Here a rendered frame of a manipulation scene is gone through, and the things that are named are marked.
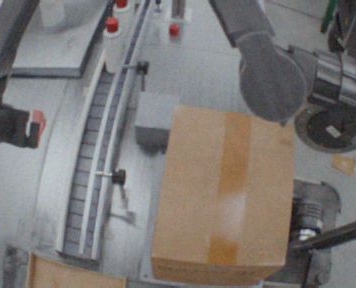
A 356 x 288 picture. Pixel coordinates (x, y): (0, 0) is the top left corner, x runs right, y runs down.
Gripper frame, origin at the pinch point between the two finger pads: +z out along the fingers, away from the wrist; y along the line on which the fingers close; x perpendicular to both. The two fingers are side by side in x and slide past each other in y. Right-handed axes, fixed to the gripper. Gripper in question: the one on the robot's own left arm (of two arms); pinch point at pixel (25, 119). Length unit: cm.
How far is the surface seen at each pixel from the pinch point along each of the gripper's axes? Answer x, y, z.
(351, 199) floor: 32, -119, 128
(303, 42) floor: -52, -82, 196
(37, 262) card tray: 39.3, 1.3, 11.7
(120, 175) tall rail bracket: 10.8, -17.9, 17.8
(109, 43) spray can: -17.1, -4.4, 34.4
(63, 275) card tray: 39.9, -6.8, 11.5
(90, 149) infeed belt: 9.9, -6.4, 30.0
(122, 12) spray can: -27.2, -4.0, 39.7
